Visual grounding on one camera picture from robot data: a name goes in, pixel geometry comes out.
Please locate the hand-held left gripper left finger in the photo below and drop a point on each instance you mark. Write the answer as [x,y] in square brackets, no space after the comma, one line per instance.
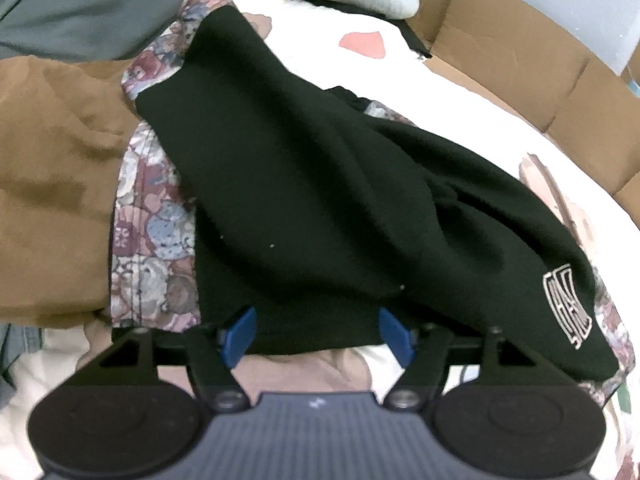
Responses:
[240,335]

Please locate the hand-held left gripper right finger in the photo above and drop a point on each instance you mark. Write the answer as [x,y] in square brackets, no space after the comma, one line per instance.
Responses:
[396,335]

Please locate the black pants with floral lining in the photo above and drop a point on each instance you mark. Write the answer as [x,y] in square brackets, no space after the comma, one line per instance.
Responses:
[300,185]

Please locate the blue-grey garment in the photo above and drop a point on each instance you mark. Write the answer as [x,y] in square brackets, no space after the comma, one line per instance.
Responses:
[15,350]

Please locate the white bear printed blanket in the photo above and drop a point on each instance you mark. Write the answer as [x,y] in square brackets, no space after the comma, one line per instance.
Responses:
[450,100]

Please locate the brown garment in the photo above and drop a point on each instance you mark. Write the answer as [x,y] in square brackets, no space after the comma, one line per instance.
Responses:
[50,185]

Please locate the flattened cardboard sheet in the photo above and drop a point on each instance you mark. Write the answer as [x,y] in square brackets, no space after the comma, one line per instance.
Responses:
[500,50]

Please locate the grey cloth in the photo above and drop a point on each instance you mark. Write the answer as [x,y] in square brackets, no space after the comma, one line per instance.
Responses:
[100,5]

